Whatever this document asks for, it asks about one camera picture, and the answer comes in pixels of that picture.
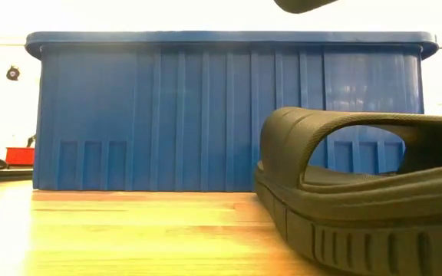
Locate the black rubber slide sandal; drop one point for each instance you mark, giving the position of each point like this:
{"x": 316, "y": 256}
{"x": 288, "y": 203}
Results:
{"x": 359, "y": 214}
{"x": 301, "y": 5}

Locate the blue plastic bin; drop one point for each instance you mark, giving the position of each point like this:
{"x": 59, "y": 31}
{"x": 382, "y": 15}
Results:
{"x": 167, "y": 115}

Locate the red storage box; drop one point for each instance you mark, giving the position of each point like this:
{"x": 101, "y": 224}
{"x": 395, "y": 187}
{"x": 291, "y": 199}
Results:
{"x": 19, "y": 156}

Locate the round black wall fixture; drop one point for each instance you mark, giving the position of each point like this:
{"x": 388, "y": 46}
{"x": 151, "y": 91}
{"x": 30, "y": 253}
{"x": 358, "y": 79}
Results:
{"x": 13, "y": 73}

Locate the black aluminium base frame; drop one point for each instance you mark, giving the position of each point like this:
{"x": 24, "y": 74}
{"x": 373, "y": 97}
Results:
{"x": 2, "y": 174}

